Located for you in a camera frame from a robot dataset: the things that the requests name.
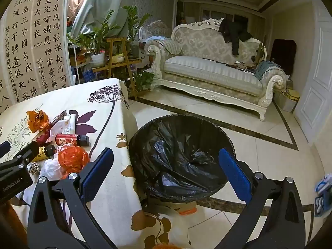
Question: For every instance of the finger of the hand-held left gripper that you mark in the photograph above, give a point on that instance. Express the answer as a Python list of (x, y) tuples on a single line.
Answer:
[(27, 151), (4, 147)]

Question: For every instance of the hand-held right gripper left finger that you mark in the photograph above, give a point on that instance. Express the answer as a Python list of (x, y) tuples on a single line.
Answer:
[(98, 171)]

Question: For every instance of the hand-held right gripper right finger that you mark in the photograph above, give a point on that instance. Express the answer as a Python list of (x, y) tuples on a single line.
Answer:
[(234, 171)]

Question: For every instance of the pine cone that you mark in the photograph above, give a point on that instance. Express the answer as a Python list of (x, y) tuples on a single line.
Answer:
[(35, 168)]

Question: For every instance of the yellow labelled dark bottle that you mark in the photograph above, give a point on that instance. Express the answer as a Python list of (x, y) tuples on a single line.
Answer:
[(46, 152)]

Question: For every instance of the dark red foil wrapper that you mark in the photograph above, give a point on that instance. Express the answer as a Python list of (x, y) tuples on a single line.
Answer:
[(43, 138)]

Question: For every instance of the orange plastic bag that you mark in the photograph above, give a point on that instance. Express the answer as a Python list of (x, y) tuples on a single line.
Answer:
[(74, 159)]

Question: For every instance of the white plastic bag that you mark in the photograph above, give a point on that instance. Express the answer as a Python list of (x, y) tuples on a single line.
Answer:
[(53, 170)]

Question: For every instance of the orange wrapper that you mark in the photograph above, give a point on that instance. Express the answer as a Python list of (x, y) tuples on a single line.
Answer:
[(37, 120)]

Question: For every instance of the red labelled bottle black cap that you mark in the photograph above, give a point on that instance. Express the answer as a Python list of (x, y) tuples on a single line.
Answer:
[(68, 140)]

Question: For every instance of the white printed paper packet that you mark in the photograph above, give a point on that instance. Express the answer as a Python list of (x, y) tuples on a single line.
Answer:
[(64, 127)]

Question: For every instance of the bin with black liner bag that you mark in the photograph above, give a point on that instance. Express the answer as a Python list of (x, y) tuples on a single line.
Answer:
[(181, 147)]

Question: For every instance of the floral tablecloth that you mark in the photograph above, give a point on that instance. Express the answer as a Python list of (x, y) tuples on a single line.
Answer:
[(111, 124)]

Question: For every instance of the orange plastic object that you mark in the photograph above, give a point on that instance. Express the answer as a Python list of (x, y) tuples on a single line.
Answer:
[(188, 210)]

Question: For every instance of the translucent plastic bag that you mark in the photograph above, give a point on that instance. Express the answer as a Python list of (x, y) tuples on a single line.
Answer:
[(173, 225)]

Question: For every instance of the box with yellow bag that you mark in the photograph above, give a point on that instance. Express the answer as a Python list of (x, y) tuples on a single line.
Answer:
[(288, 99)]

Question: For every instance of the blue and white slipper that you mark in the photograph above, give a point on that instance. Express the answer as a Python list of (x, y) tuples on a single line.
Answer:
[(323, 206), (324, 184)]

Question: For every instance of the blue crate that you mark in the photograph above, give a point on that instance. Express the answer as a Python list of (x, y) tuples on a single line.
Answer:
[(89, 76)]

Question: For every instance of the small leafy green plant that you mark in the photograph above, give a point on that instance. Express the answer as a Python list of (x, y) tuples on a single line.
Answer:
[(142, 80)]

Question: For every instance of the ornate white sofa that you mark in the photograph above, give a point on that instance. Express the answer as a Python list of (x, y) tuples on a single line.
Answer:
[(207, 70)]

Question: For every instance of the clutter of papers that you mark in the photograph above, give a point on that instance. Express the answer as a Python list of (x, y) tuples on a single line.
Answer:
[(241, 66)]

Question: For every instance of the teal knitted cloth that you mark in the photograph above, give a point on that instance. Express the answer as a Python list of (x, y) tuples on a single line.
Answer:
[(264, 70)]

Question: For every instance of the small yellow plant pot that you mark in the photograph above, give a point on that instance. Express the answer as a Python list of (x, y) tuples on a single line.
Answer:
[(118, 58)]

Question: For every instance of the wooden plant stand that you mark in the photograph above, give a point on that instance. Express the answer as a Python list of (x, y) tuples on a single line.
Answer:
[(123, 49)]

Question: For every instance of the white door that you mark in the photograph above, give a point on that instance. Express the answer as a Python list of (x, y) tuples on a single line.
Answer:
[(315, 70)]

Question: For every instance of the leafy plant in white pot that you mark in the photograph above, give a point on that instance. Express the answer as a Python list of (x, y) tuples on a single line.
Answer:
[(97, 37)]

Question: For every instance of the black jacket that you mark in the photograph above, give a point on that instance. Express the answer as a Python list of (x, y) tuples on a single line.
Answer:
[(233, 35)]

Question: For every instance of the ornate white armchair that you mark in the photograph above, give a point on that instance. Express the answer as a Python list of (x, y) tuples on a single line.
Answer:
[(153, 29)]

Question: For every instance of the tall plant in dark pot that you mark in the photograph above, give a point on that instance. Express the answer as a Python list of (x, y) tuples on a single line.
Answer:
[(134, 23)]

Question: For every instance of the grey green curtain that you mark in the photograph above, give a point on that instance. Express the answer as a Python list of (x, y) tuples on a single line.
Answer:
[(101, 2)]

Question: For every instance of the calligraphy wall hanging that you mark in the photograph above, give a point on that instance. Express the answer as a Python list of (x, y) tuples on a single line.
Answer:
[(33, 44)]

